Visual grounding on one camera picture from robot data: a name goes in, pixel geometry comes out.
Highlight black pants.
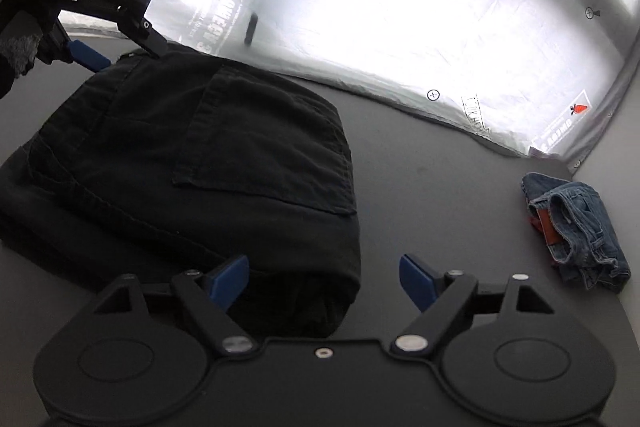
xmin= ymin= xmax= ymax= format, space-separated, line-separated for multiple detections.
xmin=0 ymin=41 xmax=363 ymax=339

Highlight person's left hand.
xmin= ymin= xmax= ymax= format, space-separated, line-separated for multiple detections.
xmin=0 ymin=0 xmax=45 ymax=100

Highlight blue denim jeans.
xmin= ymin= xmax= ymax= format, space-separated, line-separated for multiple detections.
xmin=521 ymin=172 xmax=632 ymax=294

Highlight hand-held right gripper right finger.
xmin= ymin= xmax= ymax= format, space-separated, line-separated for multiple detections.
xmin=392 ymin=253 xmax=557 ymax=354

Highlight white carrot-printed sheet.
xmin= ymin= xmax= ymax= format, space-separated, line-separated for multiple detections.
xmin=42 ymin=0 xmax=640 ymax=168

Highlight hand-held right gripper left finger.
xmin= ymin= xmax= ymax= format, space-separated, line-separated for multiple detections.
xmin=92 ymin=255 xmax=258 ymax=356

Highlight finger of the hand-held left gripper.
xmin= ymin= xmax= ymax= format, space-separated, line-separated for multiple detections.
xmin=116 ymin=10 xmax=169 ymax=59
xmin=59 ymin=20 xmax=113 ymax=72

